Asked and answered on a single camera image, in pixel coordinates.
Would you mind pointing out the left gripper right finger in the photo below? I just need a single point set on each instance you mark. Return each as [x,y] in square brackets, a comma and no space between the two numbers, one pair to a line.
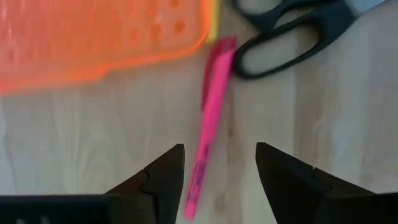
[289,186]

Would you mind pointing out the orange plastic box lid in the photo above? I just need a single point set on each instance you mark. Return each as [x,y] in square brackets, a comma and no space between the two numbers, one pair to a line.
[93,37]

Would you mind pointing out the pink highlighter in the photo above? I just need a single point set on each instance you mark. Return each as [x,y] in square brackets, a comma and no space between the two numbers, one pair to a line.
[214,102]

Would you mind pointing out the yellow highlighter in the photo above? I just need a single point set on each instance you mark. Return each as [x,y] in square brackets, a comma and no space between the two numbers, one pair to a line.
[214,31]

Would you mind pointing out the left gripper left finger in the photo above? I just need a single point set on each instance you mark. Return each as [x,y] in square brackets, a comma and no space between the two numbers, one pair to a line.
[161,186]

